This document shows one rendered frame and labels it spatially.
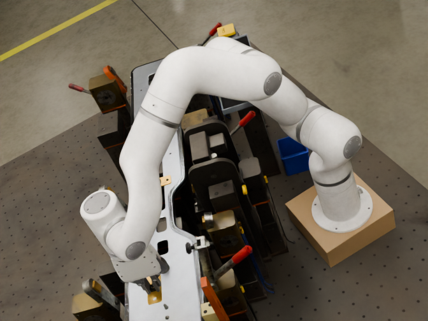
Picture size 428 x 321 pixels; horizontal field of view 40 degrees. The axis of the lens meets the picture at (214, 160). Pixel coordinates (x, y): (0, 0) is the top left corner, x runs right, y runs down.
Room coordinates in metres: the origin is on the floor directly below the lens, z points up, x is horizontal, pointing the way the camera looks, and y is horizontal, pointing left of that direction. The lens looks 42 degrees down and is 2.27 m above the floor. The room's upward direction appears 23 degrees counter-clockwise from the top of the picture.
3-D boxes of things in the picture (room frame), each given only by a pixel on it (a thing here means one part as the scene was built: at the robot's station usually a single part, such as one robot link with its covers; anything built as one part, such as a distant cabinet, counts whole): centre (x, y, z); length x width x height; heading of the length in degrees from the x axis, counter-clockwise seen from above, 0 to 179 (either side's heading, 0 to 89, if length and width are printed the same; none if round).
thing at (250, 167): (1.23, -0.10, 0.89); 0.09 x 0.08 x 0.38; 81
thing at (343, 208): (1.20, -0.31, 0.88); 0.19 x 0.19 x 0.18
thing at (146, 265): (0.95, 0.26, 1.22); 0.10 x 0.07 x 0.11; 81
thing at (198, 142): (1.28, 0.00, 0.95); 0.18 x 0.13 x 0.49; 171
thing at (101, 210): (0.94, 0.26, 1.37); 0.09 x 0.08 x 0.13; 22
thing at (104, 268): (1.17, 0.41, 0.84); 0.10 x 0.05 x 0.29; 81
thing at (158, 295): (0.95, 0.26, 1.10); 0.08 x 0.04 x 0.01; 171
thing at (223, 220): (1.09, 0.03, 0.88); 0.11 x 0.07 x 0.37; 81
